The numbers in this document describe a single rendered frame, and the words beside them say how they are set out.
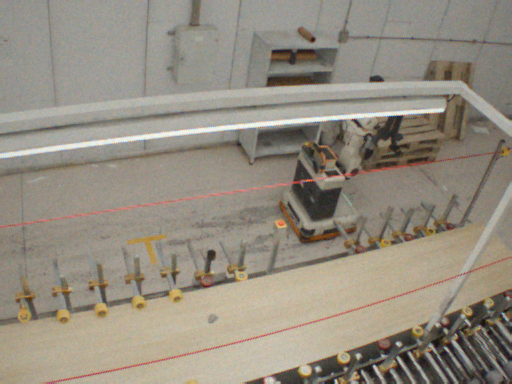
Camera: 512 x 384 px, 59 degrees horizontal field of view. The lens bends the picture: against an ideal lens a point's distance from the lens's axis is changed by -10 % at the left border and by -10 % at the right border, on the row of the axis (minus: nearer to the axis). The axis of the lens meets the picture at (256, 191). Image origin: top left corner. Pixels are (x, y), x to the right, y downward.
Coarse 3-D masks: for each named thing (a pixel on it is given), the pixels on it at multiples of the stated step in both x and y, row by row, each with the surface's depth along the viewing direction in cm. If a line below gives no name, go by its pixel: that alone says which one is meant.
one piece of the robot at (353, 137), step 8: (344, 120) 471; (344, 128) 472; (352, 128) 461; (360, 128) 457; (344, 136) 473; (352, 136) 462; (360, 136) 455; (352, 144) 467; (360, 144) 471; (344, 152) 488; (352, 152) 476; (344, 160) 490; (352, 160) 478; (360, 160) 481; (344, 168) 490; (352, 168) 484; (360, 168) 489; (352, 176) 492
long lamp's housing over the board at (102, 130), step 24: (408, 96) 263; (432, 96) 269; (120, 120) 204; (144, 120) 207; (168, 120) 209; (192, 120) 214; (216, 120) 218; (240, 120) 222; (264, 120) 227; (0, 144) 183; (24, 144) 187; (48, 144) 191
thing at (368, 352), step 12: (492, 300) 372; (456, 312) 351; (396, 336) 330; (408, 336) 341; (360, 348) 318; (372, 348) 327; (324, 360) 307; (336, 360) 315; (288, 372) 298; (324, 372) 321; (336, 372) 330
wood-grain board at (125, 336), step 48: (432, 240) 398; (240, 288) 333; (288, 288) 339; (336, 288) 344; (384, 288) 349; (432, 288) 355; (480, 288) 360; (0, 336) 271; (48, 336) 278; (96, 336) 285; (144, 336) 291; (192, 336) 297; (240, 336) 302; (288, 336) 307; (336, 336) 311; (384, 336) 315
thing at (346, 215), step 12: (288, 192) 522; (300, 204) 509; (348, 204) 520; (288, 216) 519; (336, 216) 502; (348, 216) 505; (300, 228) 499; (312, 228) 488; (324, 228) 496; (336, 228) 503; (348, 228) 511; (312, 240) 500
